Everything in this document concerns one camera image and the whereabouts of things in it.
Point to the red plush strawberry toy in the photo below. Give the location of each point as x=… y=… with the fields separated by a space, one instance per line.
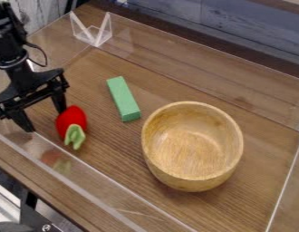
x=71 y=125

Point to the green rectangular block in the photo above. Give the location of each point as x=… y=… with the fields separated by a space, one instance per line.
x=124 y=99

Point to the clear acrylic enclosure wall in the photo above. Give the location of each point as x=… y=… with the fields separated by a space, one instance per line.
x=100 y=185

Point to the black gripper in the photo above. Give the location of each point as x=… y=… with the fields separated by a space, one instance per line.
x=29 y=87

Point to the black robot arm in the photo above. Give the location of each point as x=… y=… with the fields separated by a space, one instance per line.
x=13 y=38

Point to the wooden bowl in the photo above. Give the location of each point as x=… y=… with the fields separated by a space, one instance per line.
x=192 y=145

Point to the clear acrylic corner bracket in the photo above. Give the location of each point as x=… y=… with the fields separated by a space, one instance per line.
x=92 y=35

